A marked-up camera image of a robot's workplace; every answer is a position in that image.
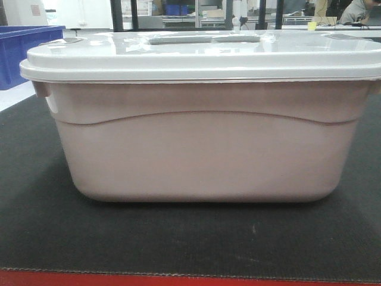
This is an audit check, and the seated person in grey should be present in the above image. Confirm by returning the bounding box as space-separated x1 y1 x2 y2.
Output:
338 0 380 24

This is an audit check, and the blue crate beside table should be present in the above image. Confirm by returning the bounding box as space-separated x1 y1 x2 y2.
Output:
1 26 65 91

